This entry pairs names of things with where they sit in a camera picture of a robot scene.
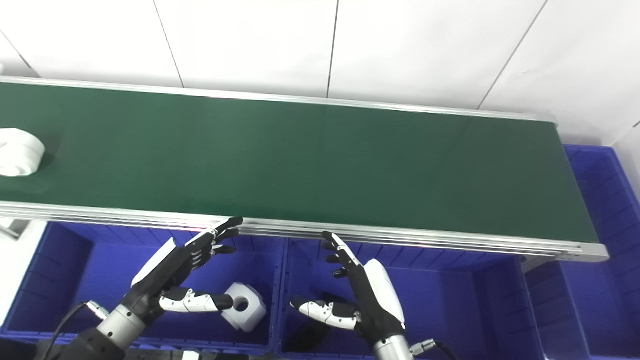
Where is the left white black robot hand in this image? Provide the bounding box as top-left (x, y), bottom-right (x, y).
top-left (120, 216), bottom-right (245, 326)

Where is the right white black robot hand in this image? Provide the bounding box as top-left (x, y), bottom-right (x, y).
top-left (290, 231), bottom-right (407, 348)

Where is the white round plastic part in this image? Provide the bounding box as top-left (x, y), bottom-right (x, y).
top-left (0, 128), bottom-right (46, 178)

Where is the blue plastic bin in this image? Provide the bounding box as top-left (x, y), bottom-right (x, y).
top-left (276, 237), bottom-right (547, 360)
top-left (522, 145), bottom-right (640, 360)
top-left (0, 221), bottom-right (287, 357)

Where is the green conveyor belt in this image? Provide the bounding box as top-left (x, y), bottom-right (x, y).
top-left (0, 82), bottom-right (601, 245)
top-left (0, 76), bottom-right (610, 264)

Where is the white hexagonal plastic part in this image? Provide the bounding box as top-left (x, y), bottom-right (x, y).
top-left (220, 282), bottom-right (268, 333)

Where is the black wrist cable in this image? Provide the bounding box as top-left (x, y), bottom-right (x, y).
top-left (42, 300), bottom-right (110, 360)
top-left (409, 338), bottom-right (458, 360)

